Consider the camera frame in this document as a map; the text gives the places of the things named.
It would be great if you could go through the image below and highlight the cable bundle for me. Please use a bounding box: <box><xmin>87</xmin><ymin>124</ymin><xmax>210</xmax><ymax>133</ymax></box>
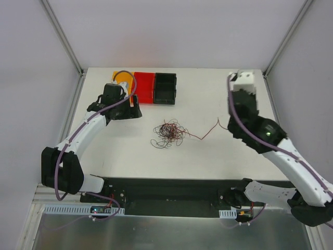
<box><xmin>150</xmin><ymin>118</ymin><xmax>192</xmax><ymax>149</ymax></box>

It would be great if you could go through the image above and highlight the red plastic bin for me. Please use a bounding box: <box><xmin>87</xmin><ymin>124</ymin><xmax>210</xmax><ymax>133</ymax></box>
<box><xmin>134</xmin><ymin>72</ymin><xmax>155</xmax><ymax>104</ymax></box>

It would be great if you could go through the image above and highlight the black plastic bin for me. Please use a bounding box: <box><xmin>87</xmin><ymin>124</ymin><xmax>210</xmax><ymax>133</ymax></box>
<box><xmin>153</xmin><ymin>72</ymin><xmax>177</xmax><ymax>105</ymax></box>

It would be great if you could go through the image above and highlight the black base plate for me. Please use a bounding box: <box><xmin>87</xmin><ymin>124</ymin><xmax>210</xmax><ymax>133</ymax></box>
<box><xmin>80</xmin><ymin>178</ymin><xmax>241</xmax><ymax>218</ymax></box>

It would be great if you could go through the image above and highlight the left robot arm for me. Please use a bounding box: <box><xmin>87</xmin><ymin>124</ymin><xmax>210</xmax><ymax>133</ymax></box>
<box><xmin>41</xmin><ymin>82</ymin><xmax>142</xmax><ymax>203</ymax></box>

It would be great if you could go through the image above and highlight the yellow plastic bin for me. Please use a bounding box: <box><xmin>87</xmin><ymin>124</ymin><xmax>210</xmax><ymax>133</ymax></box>
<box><xmin>111</xmin><ymin>71</ymin><xmax>134</xmax><ymax>95</ymax></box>

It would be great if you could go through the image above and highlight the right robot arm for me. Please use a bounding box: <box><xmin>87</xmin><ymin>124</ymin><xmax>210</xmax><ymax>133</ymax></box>
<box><xmin>227</xmin><ymin>89</ymin><xmax>332</xmax><ymax>227</ymax></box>

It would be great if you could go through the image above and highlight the red cable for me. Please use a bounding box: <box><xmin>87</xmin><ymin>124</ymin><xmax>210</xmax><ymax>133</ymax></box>
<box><xmin>186</xmin><ymin>117</ymin><xmax>231</xmax><ymax>141</ymax></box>

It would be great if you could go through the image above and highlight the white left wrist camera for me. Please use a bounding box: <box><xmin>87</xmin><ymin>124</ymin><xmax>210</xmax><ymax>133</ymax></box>
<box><xmin>119</xmin><ymin>81</ymin><xmax>129</xmax><ymax>98</ymax></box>

